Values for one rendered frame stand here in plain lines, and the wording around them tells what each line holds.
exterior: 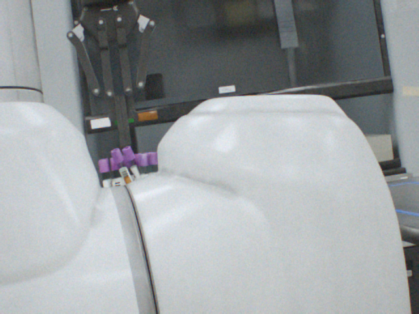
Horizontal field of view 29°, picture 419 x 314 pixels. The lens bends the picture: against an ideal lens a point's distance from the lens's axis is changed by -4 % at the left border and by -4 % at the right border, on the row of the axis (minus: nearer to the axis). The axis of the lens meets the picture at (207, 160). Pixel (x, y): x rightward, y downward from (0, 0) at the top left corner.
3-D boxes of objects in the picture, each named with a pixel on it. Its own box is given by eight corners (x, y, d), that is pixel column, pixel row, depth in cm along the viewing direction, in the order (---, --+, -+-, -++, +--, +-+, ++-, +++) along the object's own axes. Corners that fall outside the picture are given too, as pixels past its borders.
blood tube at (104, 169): (122, 227, 135) (109, 159, 135) (118, 228, 133) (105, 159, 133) (113, 228, 135) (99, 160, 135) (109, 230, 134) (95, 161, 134)
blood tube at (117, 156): (146, 210, 137) (119, 150, 133) (137, 214, 137) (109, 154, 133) (146, 207, 138) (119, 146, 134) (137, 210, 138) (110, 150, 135)
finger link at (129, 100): (122, 83, 117) (144, 80, 118) (127, 119, 118) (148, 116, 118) (122, 82, 116) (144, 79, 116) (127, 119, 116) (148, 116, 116)
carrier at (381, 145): (392, 163, 167) (388, 134, 167) (395, 164, 165) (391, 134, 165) (338, 172, 166) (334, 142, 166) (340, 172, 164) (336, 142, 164)
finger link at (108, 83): (106, 17, 114) (96, 18, 114) (114, 97, 115) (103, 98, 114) (107, 20, 118) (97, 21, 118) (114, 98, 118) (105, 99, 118)
